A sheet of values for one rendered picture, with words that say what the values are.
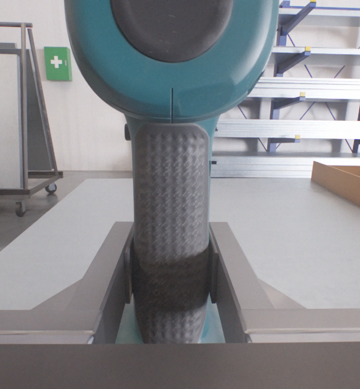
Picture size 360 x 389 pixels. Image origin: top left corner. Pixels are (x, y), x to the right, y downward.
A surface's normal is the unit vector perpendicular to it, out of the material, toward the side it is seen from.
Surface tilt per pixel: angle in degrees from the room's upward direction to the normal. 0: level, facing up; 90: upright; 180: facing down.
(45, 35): 90
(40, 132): 102
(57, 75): 90
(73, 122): 90
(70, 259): 0
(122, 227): 0
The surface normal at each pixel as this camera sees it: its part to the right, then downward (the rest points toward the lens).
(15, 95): 0.08, 0.04
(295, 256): 0.01, -0.97
